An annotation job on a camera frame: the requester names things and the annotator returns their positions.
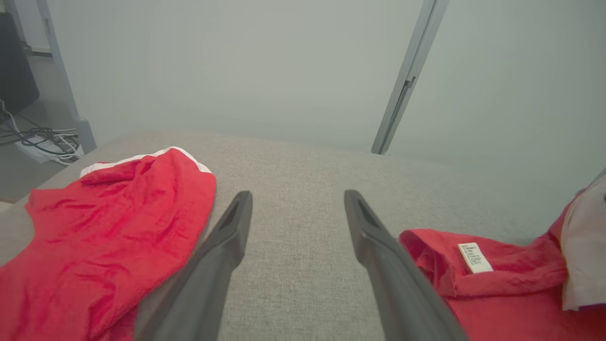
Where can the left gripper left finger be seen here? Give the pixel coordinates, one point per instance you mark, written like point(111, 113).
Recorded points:
point(203, 279)

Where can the black computer case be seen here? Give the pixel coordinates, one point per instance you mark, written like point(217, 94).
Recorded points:
point(16, 71)

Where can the red and white jacket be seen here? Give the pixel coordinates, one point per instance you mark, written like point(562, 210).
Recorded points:
point(109, 227)

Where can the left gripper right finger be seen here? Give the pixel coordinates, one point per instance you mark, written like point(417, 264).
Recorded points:
point(397, 284)

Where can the white power strip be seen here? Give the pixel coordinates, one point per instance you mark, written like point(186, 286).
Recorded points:
point(35, 152)

